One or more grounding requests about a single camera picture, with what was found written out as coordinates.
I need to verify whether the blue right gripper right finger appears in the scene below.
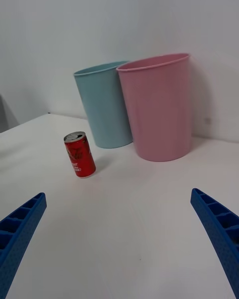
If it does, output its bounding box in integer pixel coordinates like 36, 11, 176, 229
190, 188, 239, 299

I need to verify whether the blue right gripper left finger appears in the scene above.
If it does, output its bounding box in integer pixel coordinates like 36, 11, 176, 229
0, 192, 47, 299

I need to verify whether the red drink can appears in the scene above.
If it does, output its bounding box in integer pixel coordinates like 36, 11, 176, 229
63, 131, 97, 178

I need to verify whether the pink plastic bin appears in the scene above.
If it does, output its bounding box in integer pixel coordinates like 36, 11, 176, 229
116, 53, 193, 162

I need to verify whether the pale blue plastic bin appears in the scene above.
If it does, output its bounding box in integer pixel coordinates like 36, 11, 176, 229
73, 60, 134, 149

